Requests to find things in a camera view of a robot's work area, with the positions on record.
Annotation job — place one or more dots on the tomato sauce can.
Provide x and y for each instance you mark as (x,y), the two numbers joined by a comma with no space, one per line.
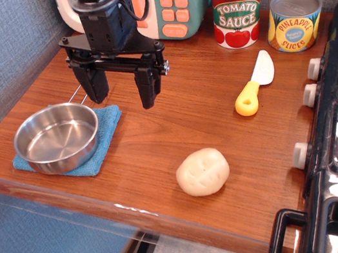
(236,22)

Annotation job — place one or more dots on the blue folded cloth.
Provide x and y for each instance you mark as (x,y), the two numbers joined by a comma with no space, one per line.
(108,120)

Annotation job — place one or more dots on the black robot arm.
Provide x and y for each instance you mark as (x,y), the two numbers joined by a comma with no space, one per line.
(128,63)

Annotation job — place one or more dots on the grey stove knob top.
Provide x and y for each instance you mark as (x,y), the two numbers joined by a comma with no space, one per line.
(314,67)

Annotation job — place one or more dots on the yellow handled toy knife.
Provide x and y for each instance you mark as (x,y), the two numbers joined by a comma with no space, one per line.
(247,102)

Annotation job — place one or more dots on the grey stove knob bottom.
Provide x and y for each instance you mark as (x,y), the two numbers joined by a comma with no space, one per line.
(300,155)

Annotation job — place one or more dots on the small steel pot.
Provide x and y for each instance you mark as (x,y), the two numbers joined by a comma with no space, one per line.
(58,138)

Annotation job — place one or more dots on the pineapple slices can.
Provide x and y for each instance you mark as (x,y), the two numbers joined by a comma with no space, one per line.
(293,24)

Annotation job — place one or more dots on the teal toy microwave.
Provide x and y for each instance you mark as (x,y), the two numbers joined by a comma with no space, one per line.
(167,19)

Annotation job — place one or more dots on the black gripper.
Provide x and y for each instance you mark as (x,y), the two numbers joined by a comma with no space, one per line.
(110,29)

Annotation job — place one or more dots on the grey stove knob middle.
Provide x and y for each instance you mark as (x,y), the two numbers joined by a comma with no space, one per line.
(309,95)

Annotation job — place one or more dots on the white toy potato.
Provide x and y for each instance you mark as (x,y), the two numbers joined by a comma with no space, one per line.
(203,172)

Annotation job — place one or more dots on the grey stove knob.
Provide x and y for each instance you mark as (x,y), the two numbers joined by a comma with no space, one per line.
(309,95)
(314,67)
(300,155)

